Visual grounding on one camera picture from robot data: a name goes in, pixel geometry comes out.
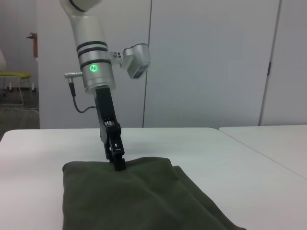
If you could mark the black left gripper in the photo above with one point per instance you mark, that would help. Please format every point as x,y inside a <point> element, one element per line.
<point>105,107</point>

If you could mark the dark green shirt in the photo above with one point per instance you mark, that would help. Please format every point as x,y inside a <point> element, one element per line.
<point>124,196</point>

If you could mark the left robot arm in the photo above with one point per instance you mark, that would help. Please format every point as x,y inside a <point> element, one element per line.
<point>88,43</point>

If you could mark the yellow-green seat chair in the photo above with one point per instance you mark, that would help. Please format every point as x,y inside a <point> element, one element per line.
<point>16,76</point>

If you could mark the brown wooden furniture piece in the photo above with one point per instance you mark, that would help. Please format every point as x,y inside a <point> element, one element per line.
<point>34,43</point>

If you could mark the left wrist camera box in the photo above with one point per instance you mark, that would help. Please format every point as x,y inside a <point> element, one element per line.
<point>136,60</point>

